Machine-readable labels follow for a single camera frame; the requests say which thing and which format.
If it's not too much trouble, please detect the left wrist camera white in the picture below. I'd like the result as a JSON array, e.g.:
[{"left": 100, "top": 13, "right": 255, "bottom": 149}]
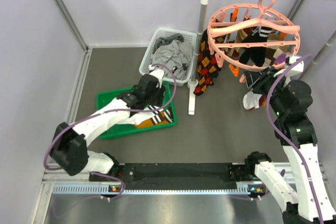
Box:
[{"left": 149, "top": 65, "right": 165, "bottom": 88}]

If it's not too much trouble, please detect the orange clothes clip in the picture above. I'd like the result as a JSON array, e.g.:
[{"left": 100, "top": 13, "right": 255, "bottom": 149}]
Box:
[{"left": 229, "top": 64, "right": 240, "bottom": 77}]

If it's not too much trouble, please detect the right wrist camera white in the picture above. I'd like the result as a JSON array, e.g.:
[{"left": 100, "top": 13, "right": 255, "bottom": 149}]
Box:
[{"left": 272, "top": 53, "right": 305, "bottom": 78}]

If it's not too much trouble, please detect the pink round clip hanger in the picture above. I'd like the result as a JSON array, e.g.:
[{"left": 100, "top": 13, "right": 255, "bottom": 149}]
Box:
[{"left": 207, "top": 0, "right": 300, "bottom": 71}]

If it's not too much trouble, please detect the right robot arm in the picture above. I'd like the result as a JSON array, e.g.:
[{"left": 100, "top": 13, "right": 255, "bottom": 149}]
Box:
[{"left": 244, "top": 67, "right": 335, "bottom": 223}]

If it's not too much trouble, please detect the black argyle sock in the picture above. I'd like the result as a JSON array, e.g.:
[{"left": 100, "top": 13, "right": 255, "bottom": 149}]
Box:
[{"left": 194, "top": 29, "right": 221, "bottom": 96}]

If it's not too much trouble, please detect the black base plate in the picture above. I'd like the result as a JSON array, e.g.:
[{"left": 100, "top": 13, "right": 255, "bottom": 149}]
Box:
[{"left": 89, "top": 163, "right": 263, "bottom": 190}]

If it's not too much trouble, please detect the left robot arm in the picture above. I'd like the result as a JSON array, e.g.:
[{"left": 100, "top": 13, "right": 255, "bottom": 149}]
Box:
[{"left": 49, "top": 69, "right": 165, "bottom": 180}]

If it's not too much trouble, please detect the green plastic tray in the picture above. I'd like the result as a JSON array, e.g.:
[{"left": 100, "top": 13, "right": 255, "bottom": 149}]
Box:
[{"left": 96, "top": 87, "right": 177, "bottom": 139}]

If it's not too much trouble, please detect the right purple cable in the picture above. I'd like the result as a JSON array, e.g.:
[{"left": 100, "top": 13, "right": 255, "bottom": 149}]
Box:
[{"left": 225, "top": 52, "right": 326, "bottom": 224}]

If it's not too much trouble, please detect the purple cable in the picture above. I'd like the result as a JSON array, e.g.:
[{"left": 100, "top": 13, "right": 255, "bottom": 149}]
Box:
[
  {"left": 43, "top": 63, "right": 177, "bottom": 219},
  {"left": 225, "top": 52, "right": 326, "bottom": 224}
]

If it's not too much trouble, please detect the orange brown striped sock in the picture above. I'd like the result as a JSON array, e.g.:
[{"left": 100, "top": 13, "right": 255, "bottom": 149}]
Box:
[{"left": 134, "top": 108, "right": 174, "bottom": 129}]

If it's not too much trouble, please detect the black white striped sock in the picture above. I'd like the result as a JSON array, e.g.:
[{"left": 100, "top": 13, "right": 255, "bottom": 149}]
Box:
[{"left": 239, "top": 26, "right": 274, "bottom": 67}]

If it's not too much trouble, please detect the grey clothes pile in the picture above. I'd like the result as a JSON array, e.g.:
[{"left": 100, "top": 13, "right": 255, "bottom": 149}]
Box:
[{"left": 151, "top": 33, "right": 193, "bottom": 80}]

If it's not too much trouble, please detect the grey slotted cable duct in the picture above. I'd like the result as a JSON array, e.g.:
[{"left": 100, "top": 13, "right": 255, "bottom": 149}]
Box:
[{"left": 52, "top": 184, "right": 266, "bottom": 196}]

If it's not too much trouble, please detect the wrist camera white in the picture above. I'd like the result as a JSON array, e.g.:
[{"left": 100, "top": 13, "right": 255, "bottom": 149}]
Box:
[
  {"left": 272, "top": 53, "right": 305, "bottom": 78},
  {"left": 149, "top": 65, "right": 165, "bottom": 88}
]

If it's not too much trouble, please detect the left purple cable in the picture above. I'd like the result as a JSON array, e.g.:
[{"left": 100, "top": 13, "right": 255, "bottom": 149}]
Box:
[{"left": 43, "top": 63, "right": 177, "bottom": 219}]

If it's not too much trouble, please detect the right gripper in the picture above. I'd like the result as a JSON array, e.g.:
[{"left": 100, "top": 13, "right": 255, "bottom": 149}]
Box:
[{"left": 243, "top": 65, "right": 286, "bottom": 115}]

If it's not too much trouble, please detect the white plastic laundry basket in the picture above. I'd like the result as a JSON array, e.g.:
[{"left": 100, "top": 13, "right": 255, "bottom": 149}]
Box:
[{"left": 139, "top": 28, "right": 196, "bottom": 87}]

